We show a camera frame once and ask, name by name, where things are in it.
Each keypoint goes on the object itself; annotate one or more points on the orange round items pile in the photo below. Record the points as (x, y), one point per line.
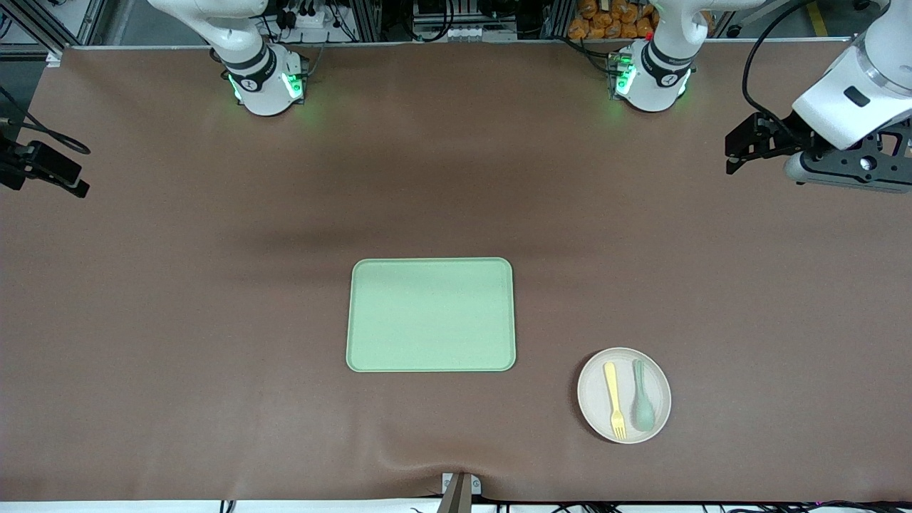
(605, 25)

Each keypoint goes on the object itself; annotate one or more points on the white power strip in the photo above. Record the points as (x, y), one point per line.
(310, 20)

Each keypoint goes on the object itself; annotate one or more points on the aluminium frame post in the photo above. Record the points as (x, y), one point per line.
(561, 18)
(365, 18)

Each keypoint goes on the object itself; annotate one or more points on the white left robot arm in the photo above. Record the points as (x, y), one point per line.
(659, 75)

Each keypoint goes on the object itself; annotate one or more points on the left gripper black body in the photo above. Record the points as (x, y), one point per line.
(786, 137)

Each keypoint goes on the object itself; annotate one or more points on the brown table cover mat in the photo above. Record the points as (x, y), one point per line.
(214, 399)

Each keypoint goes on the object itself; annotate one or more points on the yellow plastic fork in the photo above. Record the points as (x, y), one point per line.
(611, 388)

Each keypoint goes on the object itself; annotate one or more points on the pale green plastic spoon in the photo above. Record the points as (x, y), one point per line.
(643, 413)

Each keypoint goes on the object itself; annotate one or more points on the grey metal camera bracket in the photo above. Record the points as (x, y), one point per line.
(459, 495)

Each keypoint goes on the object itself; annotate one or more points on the beige round plate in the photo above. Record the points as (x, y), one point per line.
(595, 395)

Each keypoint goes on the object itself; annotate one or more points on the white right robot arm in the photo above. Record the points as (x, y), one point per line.
(263, 78)

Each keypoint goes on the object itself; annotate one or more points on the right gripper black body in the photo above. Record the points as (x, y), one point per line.
(14, 162)

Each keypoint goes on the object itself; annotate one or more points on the white connector block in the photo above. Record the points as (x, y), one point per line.
(467, 33)

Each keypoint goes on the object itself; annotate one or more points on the light green rectangular tray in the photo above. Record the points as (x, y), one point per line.
(431, 313)

